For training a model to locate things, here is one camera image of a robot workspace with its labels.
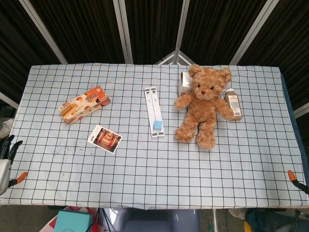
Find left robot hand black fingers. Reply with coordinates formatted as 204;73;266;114
0;134;24;195

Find brown teddy bear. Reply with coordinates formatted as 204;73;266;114
174;64;236;150

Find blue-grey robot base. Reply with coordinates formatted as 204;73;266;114
110;208;201;232

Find teal box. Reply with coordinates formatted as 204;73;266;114
53;210;95;232

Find orange biscuit box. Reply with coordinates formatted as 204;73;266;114
58;85;111;125

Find photo postcard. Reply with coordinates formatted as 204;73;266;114
87;124;123;154

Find checked light blue tablecloth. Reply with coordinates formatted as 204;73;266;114
0;63;309;210

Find white slide strip board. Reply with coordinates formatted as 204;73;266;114
144;86;166;138

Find white cardboard box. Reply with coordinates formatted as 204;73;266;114
178;72;194;99

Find white metal tripod stand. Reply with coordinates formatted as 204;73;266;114
154;50;192;66

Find metal table leg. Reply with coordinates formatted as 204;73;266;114
211;209;219;232

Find white shoe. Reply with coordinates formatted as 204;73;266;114
228;209;248;221

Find brown drink bottle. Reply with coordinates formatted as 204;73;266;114
224;88;243;122

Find orange handled clamp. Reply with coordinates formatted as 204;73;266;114
287;170;309;194
8;171;29;188

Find white partition frame post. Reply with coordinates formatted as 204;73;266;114
174;0;191;53
112;0;134;64
19;0;69;65
228;0;274;66

